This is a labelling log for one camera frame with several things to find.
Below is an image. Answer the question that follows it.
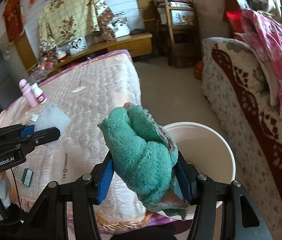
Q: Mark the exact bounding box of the green towel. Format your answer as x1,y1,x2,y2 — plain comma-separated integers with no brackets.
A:
98,102,189,219

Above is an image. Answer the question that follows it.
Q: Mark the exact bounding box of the white trash bucket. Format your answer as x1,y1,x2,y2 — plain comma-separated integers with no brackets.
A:
153,121,237,221

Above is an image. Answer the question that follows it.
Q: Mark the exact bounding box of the pink water bottle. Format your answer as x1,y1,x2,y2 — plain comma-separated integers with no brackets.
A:
19,79,38,108

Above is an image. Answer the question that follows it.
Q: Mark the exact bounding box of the small white pink bottle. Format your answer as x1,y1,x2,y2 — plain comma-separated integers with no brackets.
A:
31,83,47,104

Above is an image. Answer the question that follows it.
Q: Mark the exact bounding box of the green white flat box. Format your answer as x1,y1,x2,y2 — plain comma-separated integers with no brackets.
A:
21,168,34,187

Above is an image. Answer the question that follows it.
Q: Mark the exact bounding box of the pink quilted table cover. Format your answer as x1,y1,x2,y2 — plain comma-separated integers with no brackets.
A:
0,49,157,234

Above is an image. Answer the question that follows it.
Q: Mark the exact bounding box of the floral sofa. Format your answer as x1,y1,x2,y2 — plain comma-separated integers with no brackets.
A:
202,37,282,239

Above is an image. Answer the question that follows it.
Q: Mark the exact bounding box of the framed photo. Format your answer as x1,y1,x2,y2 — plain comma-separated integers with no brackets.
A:
68,36,88,55

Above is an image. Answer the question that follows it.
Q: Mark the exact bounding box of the yellow floral hanging cloth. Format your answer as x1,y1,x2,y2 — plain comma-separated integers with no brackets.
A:
38,0,115,53

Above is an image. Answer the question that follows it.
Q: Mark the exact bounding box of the wooden shelf rack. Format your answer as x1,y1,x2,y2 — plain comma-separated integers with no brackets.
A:
153,0,202,68

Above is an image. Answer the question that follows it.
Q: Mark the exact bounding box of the wooden low cabinet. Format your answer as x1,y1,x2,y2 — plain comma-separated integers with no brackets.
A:
28,32,154,73

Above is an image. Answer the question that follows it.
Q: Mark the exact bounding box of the pink patterned blanket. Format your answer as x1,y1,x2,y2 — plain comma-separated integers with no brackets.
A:
239,10,282,120

